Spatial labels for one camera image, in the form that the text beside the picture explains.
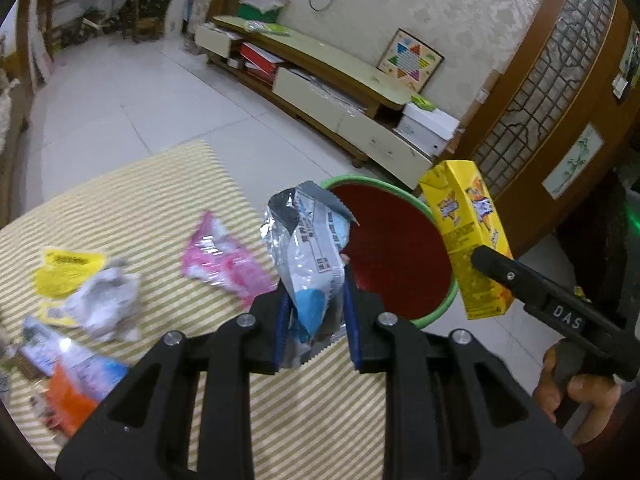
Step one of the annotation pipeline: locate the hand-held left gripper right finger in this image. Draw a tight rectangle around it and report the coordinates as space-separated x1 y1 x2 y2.
342 265 587 480

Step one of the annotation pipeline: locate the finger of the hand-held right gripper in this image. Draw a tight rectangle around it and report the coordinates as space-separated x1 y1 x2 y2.
470 244 571 322

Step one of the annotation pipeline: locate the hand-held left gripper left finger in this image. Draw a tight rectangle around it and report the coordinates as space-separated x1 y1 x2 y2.
55 292 296 480

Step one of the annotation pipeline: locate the yellow drink carton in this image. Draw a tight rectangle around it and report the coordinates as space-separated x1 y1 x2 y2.
418 159 515 322

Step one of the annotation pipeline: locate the silver blue snack wrapper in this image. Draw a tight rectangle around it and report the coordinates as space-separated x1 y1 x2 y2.
260 180 361 368

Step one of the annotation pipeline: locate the pink plastic wrapper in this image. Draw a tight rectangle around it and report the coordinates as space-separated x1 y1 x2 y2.
181 210 277 311

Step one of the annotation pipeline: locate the large red green-rimmed bin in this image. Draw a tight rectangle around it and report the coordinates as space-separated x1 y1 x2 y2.
317 174 460 331

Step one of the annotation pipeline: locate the white paper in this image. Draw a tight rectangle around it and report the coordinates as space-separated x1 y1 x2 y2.
65 256 142 343

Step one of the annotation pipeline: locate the orange plastic wrapper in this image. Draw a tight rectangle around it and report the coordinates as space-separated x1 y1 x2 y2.
46 362 101 438

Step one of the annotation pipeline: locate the brown wrapper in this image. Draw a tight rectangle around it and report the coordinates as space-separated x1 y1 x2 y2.
15 349 45 378

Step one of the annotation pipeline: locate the person's right hand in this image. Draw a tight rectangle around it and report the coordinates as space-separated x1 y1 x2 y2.
532 342 624 449

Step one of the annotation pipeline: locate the bamboo picture panel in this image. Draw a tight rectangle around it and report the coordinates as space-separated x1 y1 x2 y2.
541 122 605 200

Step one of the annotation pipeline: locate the white shoebox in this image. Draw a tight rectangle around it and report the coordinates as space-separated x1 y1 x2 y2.
395 102 460 157

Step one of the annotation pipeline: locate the green striped tablecloth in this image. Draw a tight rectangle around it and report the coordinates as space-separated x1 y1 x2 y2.
0 139 401 471

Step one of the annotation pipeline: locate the wooden lattice partition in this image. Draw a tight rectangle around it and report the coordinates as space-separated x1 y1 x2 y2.
452 0 636 256

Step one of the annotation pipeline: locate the blue white snack packet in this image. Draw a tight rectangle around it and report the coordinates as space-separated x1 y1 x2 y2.
21 315 128 401

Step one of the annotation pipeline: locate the flattened yellow paper box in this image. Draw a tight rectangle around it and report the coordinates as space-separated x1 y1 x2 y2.
34 247 108 328

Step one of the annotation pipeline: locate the star checkers game board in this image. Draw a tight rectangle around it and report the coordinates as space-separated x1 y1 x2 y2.
376 28 445 92

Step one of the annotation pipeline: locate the long cream TV cabinet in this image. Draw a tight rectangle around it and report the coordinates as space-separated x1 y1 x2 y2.
194 14 436 191

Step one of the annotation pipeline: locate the red flat box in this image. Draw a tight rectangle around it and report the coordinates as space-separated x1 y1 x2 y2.
239 42 286 78

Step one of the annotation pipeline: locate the green plastic bag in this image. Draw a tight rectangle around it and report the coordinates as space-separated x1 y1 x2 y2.
245 20 291 37

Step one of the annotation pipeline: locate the green box with papers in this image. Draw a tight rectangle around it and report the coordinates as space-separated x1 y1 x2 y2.
236 0 292 23

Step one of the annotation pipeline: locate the wooden chair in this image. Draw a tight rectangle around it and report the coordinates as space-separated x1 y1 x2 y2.
131 0 166 43

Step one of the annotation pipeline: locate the cluttered storage shelf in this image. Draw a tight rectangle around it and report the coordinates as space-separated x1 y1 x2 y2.
40 0 131 51

